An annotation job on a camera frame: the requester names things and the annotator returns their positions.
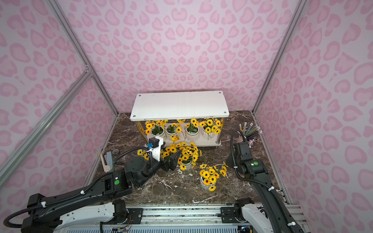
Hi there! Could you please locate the sunflower pot bottom second-left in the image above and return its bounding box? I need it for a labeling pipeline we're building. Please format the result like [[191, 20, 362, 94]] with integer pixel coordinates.
[[166, 123, 182, 136]]

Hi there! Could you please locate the sunflower pot second-left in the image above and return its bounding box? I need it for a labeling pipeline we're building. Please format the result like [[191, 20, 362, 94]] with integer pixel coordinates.
[[166, 123, 182, 136], [176, 142, 202, 171]]

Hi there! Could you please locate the white two-tier shelf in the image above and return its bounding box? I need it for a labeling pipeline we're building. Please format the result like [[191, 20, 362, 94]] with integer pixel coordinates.
[[130, 91, 229, 147]]

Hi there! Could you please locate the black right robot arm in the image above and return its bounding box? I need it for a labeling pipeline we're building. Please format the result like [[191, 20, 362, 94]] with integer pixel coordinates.
[[227, 130, 304, 233]]

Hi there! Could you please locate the pink pencil cup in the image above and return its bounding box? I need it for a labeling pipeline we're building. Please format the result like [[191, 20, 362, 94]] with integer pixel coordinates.
[[239, 122, 263, 146]]

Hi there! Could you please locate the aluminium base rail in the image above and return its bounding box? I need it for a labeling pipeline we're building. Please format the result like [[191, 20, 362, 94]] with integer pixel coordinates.
[[64, 203, 309, 233]]

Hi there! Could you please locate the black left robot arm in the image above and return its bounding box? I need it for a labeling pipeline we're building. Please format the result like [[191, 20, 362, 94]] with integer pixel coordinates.
[[3, 150, 181, 233]]

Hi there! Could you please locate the sunflower pot top second-left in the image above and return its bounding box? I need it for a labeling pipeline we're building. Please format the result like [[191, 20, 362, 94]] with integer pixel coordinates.
[[176, 142, 202, 171]]

